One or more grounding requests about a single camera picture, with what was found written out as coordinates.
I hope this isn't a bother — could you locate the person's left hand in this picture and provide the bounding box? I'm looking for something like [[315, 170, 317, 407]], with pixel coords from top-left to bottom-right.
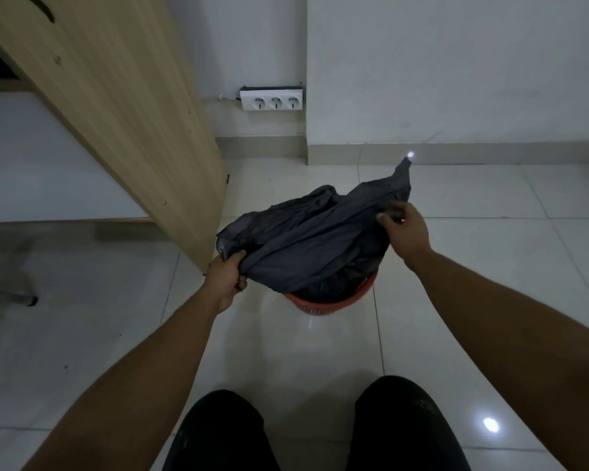
[[204, 250, 248, 315]]

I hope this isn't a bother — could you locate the person's right hand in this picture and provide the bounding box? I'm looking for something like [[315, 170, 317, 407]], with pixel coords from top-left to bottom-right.
[[376, 201, 433, 272]]

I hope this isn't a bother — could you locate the dark grey garment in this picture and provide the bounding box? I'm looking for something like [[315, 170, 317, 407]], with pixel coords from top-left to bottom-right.
[[216, 158, 413, 304]]

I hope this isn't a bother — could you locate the person's right forearm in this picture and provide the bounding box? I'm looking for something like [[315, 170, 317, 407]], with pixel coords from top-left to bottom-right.
[[406, 247, 589, 471]]

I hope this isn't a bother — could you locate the person's left forearm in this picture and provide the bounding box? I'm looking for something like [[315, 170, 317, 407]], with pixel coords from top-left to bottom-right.
[[22, 285, 223, 471]]

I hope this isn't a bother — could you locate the red plastic laundry basket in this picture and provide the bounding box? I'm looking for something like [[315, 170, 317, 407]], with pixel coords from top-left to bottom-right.
[[284, 272, 378, 317]]

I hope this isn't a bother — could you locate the white power strip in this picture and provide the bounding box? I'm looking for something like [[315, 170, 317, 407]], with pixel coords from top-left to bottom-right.
[[240, 86, 304, 112]]

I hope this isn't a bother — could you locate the person's left leg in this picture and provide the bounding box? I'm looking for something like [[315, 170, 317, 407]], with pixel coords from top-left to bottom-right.
[[162, 390, 281, 471]]

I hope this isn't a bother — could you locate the person's leg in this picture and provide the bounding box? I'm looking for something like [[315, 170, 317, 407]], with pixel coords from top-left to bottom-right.
[[162, 390, 281, 471], [346, 376, 472, 471]]

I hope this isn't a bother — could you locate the light wooden desk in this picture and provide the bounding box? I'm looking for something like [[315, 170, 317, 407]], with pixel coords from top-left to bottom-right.
[[0, 0, 229, 273]]

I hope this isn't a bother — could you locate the person's right leg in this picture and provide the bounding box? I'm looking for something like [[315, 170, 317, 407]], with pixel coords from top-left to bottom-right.
[[346, 376, 472, 471]]

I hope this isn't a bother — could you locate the metal chair leg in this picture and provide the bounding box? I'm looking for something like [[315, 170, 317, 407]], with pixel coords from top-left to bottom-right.
[[0, 287, 39, 308]]

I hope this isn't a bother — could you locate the black cable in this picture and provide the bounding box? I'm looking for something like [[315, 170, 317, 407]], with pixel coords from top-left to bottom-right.
[[22, 0, 56, 24]]

